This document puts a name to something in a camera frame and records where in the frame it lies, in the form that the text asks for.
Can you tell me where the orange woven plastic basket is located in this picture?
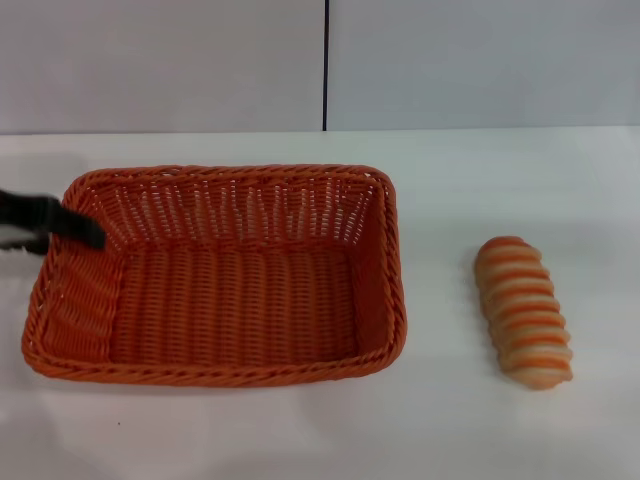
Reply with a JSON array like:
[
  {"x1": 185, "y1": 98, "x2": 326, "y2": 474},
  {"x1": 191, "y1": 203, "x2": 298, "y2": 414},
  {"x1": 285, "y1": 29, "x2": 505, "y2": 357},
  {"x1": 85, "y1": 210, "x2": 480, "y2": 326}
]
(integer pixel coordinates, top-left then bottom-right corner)
[{"x1": 20, "y1": 163, "x2": 408, "y2": 389}]

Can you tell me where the orange striped bread roll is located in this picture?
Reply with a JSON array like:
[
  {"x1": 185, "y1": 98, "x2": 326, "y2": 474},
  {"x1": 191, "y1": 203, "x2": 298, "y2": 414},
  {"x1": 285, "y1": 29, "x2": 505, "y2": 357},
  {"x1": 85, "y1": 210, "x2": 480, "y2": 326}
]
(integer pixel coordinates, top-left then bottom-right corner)
[{"x1": 473, "y1": 237, "x2": 574, "y2": 390}]

